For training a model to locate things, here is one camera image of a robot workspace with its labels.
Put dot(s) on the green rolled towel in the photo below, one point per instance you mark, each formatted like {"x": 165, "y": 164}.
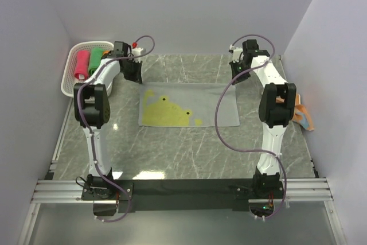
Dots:
{"x": 96, "y": 54}

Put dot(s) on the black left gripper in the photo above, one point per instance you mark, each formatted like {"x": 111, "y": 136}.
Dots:
{"x": 136, "y": 77}

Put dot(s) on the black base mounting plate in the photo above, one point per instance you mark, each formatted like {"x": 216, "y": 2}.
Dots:
{"x": 180, "y": 195}

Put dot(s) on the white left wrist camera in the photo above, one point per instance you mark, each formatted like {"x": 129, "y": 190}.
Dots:
{"x": 138, "y": 52}

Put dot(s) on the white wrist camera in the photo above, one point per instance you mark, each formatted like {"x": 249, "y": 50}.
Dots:
{"x": 138, "y": 52}
{"x": 236, "y": 53}

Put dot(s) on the orange patterned towel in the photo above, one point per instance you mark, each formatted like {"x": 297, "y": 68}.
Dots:
{"x": 301, "y": 115}

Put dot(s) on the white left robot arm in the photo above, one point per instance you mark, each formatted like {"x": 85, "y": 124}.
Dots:
{"x": 92, "y": 111}

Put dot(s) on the grey yellow frog towel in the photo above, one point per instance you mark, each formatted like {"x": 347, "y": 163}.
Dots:
{"x": 178, "y": 104}

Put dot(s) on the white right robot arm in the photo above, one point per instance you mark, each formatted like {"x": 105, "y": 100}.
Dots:
{"x": 276, "y": 109}

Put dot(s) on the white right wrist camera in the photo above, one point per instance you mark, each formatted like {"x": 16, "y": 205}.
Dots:
{"x": 236, "y": 53}

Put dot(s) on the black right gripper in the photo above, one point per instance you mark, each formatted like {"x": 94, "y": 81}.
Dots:
{"x": 233, "y": 66}

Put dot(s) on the aluminium rail frame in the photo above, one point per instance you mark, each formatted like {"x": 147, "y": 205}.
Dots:
{"x": 56, "y": 214}

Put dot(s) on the pink rolled towel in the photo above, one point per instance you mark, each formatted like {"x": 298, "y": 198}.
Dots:
{"x": 82, "y": 64}

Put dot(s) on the white plastic basket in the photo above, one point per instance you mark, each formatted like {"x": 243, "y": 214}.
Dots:
{"x": 68, "y": 80}

